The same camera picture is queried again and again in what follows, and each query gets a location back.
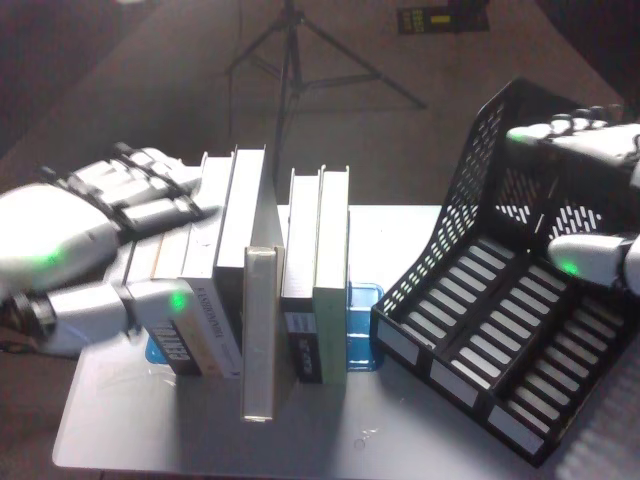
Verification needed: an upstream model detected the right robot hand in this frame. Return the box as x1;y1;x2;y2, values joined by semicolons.
504;103;640;292

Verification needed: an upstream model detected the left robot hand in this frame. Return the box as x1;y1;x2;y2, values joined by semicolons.
0;142;224;357

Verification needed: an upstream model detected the cream spine book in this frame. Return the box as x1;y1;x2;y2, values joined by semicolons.
149;224;224;379

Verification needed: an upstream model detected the white spine book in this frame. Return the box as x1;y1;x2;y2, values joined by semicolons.
179;152;245;380

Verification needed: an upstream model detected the black Century book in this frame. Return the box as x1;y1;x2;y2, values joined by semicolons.
122;239;204;377

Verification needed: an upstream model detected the white patterned cover book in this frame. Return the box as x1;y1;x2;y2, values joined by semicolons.
239;244;287;424

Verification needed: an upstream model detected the black Let It Be book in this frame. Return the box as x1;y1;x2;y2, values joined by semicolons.
213;144;286;361

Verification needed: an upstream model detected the black yellow label board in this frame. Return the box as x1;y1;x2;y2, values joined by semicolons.
396;0;490;36

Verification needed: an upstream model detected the short black white book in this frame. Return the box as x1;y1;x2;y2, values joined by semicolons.
279;167;324;385

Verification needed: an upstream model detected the pale green book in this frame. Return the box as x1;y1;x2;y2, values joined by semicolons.
312;163;351;386

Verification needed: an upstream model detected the black tripod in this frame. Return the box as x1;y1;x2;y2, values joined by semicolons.
227;0;429;176

